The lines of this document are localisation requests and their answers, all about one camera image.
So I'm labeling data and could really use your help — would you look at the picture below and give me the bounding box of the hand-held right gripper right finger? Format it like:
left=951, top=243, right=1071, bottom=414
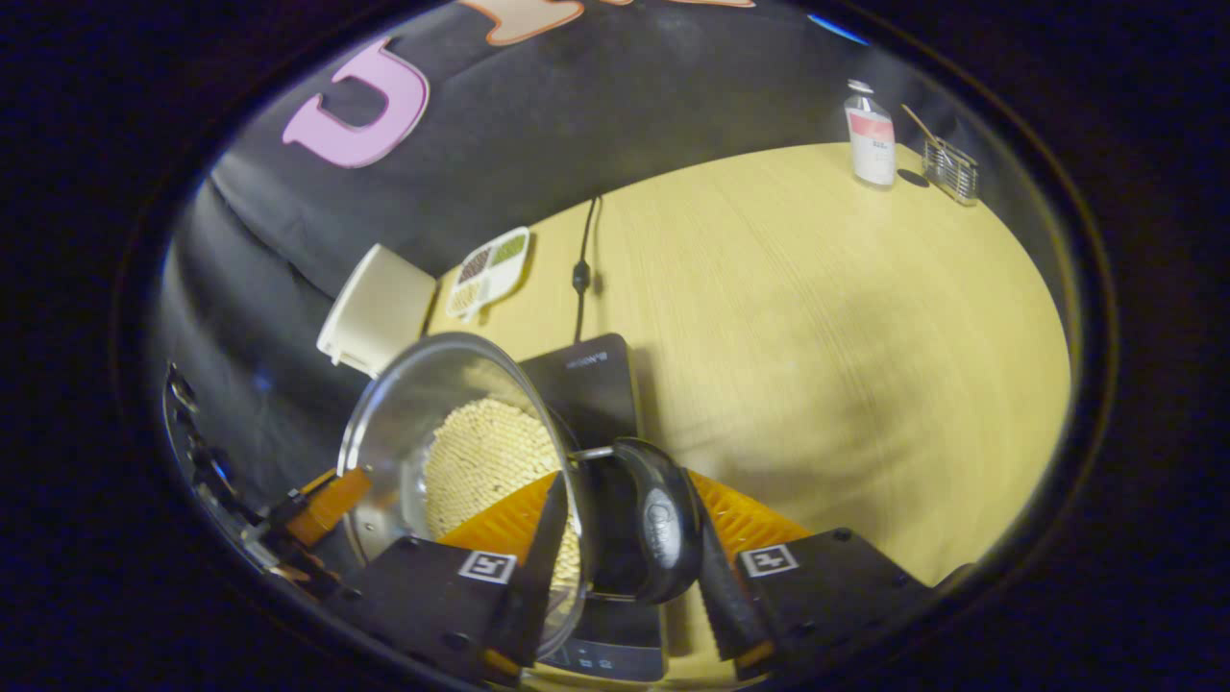
left=687, top=469, right=938, bottom=674

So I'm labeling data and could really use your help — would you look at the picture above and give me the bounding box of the white plastic box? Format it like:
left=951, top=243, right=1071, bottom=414
left=317, top=243, right=438, bottom=379

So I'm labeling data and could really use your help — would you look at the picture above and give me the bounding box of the white divided tray of beans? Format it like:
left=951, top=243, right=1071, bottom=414
left=445, top=226, right=532, bottom=322

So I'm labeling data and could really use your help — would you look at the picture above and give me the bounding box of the wooden stick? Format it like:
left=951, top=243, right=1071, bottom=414
left=900, top=103, right=948, bottom=157

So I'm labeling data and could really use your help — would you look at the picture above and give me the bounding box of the black induction cooktop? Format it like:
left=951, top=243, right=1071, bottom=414
left=519, top=333, right=670, bottom=683

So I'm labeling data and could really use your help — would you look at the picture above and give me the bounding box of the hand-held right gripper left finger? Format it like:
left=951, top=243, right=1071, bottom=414
left=332, top=469, right=570, bottom=685

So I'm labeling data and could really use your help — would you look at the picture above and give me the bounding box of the pile of soybeans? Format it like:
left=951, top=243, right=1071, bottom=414
left=423, top=399, right=583, bottom=589

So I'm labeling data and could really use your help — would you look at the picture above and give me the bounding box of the wire mesh basket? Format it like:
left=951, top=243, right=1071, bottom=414
left=922, top=137, right=981, bottom=207

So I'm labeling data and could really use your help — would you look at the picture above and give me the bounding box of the black power cable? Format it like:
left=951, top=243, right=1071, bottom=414
left=573, top=195, right=603, bottom=345

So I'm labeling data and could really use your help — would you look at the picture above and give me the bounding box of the clear bottle with pink label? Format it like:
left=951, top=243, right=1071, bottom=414
left=844, top=80, right=898, bottom=189

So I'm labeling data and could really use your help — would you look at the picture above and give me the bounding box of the steel pot with black handles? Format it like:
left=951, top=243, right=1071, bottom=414
left=336, top=332, right=707, bottom=662

